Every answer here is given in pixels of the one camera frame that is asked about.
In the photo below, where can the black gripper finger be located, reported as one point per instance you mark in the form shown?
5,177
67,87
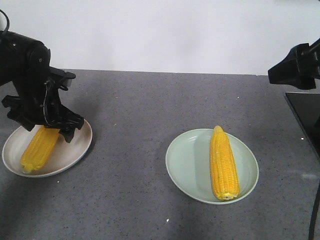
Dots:
300,68
60,117
17,111

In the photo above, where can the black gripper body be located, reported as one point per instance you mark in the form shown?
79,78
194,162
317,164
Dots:
29,70

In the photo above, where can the bright yellow corn cob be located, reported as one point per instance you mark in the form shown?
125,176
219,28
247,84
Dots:
39,149

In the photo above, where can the orange yellow corn cob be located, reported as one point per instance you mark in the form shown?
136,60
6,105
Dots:
223,172

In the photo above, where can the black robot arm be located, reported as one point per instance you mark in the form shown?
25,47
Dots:
5,37

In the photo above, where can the black glass gas stove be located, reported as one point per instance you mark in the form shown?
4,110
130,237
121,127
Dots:
306,108

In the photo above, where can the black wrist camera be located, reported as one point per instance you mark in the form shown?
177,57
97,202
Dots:
61,78

